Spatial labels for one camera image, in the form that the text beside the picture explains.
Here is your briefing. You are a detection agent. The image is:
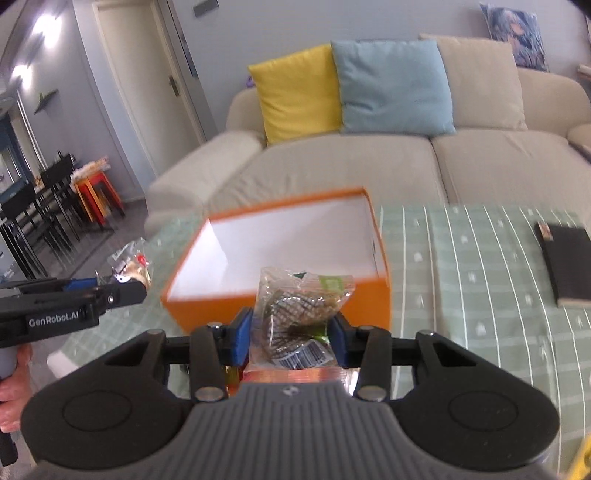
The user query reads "clear green-labelled snack bag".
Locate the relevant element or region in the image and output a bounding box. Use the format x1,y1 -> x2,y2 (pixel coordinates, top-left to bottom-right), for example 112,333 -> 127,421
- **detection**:
249,267 -> 356,370

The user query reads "clear bag of round snacks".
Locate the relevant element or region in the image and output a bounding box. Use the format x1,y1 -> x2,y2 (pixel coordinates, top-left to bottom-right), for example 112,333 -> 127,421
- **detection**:
107,238 -> 151,289

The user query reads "person's left hand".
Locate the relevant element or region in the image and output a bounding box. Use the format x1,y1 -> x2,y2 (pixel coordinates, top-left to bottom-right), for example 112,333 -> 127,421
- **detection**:
0,344 -> 32,433

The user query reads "black dining chair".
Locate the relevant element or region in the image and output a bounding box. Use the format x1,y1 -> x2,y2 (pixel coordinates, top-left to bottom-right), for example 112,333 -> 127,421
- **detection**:
1,154 -> 85,279

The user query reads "red orange stool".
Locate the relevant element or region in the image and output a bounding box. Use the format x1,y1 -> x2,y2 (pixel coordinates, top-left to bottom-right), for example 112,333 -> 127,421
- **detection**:
73,171 -> 125,230

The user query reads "orange cardboard box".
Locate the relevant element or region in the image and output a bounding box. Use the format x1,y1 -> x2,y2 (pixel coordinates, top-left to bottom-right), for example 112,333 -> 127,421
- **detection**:
161,188 -> 392,332

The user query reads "green grid tablecloth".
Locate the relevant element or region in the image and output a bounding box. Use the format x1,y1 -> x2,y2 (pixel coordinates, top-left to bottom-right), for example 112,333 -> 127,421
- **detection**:
49,205 -> 590,474

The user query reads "black notebook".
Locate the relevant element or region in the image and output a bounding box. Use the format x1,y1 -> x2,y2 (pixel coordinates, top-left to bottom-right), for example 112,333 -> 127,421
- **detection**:
535,222 -> 591,308

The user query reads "white door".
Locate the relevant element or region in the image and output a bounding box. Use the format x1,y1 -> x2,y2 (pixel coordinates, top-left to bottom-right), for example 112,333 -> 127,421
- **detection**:
93,1 -> 204,176

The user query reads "yellow cushion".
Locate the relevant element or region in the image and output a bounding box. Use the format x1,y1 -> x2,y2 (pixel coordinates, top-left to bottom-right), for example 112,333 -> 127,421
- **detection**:
249,43 -> 342,145

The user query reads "beige sofa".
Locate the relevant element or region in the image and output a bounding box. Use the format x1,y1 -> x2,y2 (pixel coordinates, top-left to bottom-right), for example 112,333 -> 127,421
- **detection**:
144,69 -> 590,235

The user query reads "light blue cushion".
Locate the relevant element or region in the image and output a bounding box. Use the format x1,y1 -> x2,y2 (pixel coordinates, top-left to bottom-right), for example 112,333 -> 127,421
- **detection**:
332,40 -> 456,138

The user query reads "beige cushion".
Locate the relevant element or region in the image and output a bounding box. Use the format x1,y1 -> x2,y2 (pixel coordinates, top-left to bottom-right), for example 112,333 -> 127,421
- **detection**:
419,34 -> 527,130

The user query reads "blue floral cushion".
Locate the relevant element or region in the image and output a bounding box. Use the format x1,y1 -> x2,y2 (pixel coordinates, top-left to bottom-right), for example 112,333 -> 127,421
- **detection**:
480,3 -> 549,72

